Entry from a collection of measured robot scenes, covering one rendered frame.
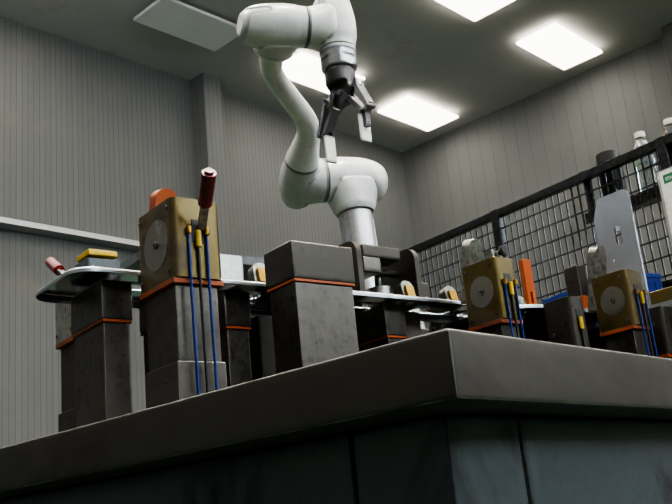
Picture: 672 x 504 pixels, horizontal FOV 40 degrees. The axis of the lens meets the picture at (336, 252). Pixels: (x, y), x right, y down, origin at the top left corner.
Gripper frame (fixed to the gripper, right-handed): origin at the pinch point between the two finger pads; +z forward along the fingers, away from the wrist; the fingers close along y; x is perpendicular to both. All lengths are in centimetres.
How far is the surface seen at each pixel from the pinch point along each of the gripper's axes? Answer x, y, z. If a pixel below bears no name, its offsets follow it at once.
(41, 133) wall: 216, -789, -373
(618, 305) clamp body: 27, 47, 49
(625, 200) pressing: 62, 31, 15
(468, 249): -7, 40, 38
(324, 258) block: -46, 46, 46
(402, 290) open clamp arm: 1.0, 11.8, 38.2
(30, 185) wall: 203, -786, -307
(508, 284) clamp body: -5, 47, 47
